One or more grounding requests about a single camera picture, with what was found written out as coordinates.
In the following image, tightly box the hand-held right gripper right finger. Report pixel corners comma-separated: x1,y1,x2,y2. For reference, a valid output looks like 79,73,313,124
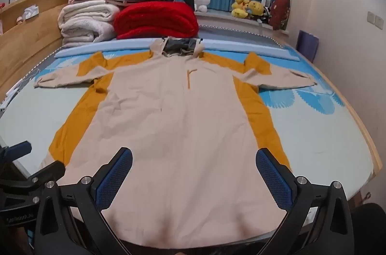
255,147,355,255

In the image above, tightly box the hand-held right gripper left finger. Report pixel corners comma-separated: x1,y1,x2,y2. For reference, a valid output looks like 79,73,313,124
33,147,134,255

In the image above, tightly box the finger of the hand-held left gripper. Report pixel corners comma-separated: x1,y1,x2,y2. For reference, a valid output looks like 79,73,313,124
0,141,32,157
18,161,66,187

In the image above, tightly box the beige and orange hooded garment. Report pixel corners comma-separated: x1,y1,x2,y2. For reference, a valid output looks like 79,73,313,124
34,37,318,249

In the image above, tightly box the blue patterned bed mat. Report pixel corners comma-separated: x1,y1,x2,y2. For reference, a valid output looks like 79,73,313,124
0,38,383,243

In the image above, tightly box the person's dark clothing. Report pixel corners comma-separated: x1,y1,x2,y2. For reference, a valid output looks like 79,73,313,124
350,203,386,255

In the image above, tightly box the wooden headboard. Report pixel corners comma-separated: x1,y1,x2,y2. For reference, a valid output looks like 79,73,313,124
0,0,79,93

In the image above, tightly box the light blue foam strip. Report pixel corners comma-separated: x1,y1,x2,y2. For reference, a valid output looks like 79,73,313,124
55,38,300,62

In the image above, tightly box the tissue pack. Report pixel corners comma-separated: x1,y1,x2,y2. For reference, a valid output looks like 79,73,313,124
22,4,40,21

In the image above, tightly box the purple folder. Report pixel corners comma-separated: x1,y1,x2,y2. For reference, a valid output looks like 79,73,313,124
296,30,319,62

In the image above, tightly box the white folded quilt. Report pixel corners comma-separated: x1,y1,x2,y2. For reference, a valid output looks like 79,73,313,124
58,0,121,48

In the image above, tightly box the grey patterned bed sheet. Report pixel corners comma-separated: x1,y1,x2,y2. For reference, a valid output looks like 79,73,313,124
196,24,284,47

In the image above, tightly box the red folded blanket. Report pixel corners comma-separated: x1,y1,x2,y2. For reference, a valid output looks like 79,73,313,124
114,1,200,40

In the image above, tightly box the dark red bag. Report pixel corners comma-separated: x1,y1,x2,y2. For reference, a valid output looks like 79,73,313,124
270,0,291,31

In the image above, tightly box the black and white toy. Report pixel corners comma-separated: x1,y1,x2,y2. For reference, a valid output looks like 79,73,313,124
261,0,272,22

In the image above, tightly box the yellow plush toy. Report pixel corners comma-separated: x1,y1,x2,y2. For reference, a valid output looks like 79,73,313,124
246,0,266,17
231,0,251,20

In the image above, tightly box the white plush toy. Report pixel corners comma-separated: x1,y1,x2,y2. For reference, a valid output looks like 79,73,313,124
193,0,211,13

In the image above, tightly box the wall socket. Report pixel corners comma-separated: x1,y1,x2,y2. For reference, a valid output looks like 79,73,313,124
367,11,383,29

